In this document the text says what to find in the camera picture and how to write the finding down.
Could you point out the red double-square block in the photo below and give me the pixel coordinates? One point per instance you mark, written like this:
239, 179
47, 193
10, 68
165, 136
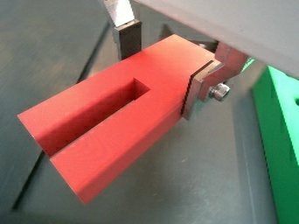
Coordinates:
95, 127

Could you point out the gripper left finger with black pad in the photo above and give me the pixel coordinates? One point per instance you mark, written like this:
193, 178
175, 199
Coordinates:
126, 27

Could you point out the green shape-sorter board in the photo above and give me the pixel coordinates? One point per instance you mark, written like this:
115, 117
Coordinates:
277, 100

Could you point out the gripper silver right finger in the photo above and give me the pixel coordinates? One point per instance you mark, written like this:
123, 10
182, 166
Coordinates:
207, 80

